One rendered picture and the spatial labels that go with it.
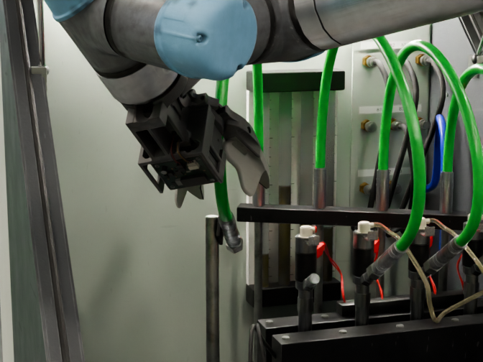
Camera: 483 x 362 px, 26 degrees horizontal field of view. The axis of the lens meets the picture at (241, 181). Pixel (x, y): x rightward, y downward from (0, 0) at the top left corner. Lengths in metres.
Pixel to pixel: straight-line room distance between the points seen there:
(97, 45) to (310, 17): 0.19
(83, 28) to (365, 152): 0.82
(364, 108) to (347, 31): 0.75
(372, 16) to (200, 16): 0.15
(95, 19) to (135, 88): 0.10
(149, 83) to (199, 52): 0.15
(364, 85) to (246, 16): 0.80
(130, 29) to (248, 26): 0.10
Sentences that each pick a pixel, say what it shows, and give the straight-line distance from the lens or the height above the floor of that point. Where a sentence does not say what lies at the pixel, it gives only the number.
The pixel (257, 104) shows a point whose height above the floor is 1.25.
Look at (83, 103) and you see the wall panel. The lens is 1.52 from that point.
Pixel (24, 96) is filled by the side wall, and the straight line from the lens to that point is 1.33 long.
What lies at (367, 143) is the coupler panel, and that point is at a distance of 1.65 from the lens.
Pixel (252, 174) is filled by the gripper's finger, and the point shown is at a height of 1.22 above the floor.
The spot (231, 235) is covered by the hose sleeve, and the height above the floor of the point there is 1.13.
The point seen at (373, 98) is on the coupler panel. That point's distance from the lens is 1.65.
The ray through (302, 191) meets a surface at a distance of 1.60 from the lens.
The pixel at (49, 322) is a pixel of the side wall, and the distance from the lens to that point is 1.15.
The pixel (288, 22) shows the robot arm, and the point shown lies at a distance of 0.92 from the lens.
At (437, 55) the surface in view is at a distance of 1.33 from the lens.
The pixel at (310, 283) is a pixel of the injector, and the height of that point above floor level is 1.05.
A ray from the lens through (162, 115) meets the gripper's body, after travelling 0.98.
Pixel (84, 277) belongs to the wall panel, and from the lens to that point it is 1.58.
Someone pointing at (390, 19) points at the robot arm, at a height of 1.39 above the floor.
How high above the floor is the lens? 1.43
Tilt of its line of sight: 11 degrees down
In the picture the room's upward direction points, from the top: straight up
